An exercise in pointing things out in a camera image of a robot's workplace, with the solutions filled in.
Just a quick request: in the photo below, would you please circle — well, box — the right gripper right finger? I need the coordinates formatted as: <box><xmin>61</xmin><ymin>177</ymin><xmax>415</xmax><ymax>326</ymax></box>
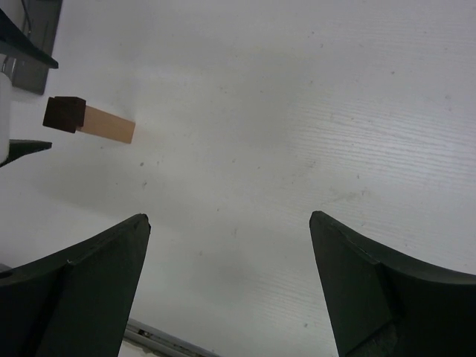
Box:
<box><xmin>309</xmin><ymin>211</ymin><xmax>475</xmax><ymax>356</ymax></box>

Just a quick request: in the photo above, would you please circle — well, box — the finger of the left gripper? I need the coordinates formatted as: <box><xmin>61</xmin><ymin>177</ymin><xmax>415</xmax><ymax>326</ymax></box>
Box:
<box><xmin>1</xmin><ymin>139</ymin><xmax>52</xmax><ymax>167</ymax></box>
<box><xmin>0</xmin><ymin>10</ymin><xmax>59</xmax><ymax>69</ymax></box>

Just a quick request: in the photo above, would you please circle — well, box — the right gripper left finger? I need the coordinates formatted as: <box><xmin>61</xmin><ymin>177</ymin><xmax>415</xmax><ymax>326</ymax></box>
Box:
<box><xmin>1</xmin><ymin>213</ymin><xmax>151</xmax><ymax>356</ymax></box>

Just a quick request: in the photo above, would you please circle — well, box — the dark red cube block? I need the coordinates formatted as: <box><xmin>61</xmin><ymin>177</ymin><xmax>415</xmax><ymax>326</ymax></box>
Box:
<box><xmin>42</xmin><ymin>96</ymin><xmax>86</xmax><ymax>133</ymax></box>

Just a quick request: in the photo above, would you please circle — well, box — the natural long wood block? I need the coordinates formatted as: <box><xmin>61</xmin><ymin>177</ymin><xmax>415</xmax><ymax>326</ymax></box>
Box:
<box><xmin>78</xmin><ymin>106</ymin><xmax>135</xmax><ymax>144</ymax></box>

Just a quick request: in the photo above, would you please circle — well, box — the aluminium front rail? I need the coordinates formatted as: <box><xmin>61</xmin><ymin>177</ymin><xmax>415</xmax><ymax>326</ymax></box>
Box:
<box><xmin>123</xmin><ymin>319</ymin><xmax>219</xmax><ymax>357</ymax></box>

